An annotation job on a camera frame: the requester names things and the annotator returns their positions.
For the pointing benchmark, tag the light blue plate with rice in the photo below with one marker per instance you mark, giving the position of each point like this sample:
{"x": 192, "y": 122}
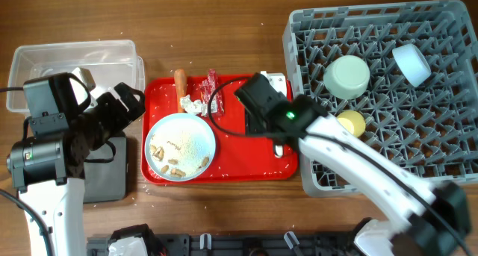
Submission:
{"x": 180, "y": 147}

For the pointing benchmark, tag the red plastic tray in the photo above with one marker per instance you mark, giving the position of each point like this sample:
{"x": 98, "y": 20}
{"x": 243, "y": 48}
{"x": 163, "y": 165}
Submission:
{"x": 236, "y": 158}

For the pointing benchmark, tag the grey dishwasher rack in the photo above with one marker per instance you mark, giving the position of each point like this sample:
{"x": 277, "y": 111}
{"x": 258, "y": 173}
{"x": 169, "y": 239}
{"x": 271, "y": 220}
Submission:
{"x": 430, "y": 130}

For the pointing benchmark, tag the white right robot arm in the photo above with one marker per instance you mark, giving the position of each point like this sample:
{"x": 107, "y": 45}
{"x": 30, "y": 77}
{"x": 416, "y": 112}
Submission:
{"x": 421, "y": 218}

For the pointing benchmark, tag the red snack wrapper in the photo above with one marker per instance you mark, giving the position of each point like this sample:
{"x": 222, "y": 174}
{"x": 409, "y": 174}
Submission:
{"x": 207, "y": 87}

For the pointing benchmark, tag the white plastic spoon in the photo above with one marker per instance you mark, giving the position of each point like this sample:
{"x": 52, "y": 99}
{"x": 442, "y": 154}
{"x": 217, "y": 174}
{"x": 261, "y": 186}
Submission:
{"x": 278, "y": 151}

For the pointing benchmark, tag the yellow cup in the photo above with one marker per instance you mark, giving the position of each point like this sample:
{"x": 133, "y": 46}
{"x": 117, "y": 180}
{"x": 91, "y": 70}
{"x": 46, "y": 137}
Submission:
{"x": 353, "y": 121}

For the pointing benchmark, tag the pale green bowl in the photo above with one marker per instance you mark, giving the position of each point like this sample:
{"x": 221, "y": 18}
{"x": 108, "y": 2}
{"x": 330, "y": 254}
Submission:
{"x": 347, "y": 77}

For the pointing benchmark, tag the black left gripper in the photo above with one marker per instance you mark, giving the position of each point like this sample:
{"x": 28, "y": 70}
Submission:
{"x": 121, "y": 117}

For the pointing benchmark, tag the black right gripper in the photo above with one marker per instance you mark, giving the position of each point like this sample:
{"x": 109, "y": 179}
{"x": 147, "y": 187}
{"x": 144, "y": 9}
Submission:
{"x": 255, "y": 122}

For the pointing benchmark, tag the white tissue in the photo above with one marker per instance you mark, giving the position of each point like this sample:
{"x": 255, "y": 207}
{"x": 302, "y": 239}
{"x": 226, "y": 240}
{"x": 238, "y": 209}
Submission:
{"x": 196, "y": 107}

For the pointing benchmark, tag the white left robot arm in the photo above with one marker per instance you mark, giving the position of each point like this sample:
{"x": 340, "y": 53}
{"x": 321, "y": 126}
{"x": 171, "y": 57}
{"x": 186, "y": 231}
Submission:
{"x": 47, "y": 164}

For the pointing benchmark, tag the light blue bowl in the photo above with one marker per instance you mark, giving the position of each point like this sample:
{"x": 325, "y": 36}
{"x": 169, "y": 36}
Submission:
{"x": 412, "y": 64}

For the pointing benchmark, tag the black waste tray bin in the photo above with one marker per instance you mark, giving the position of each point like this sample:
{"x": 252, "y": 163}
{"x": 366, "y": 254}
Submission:
{"x": 107, "y": 182}

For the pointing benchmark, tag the clear plastic waste bin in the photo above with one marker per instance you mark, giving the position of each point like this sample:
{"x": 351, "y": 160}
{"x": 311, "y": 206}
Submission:
{"x": 109, "y": 62}

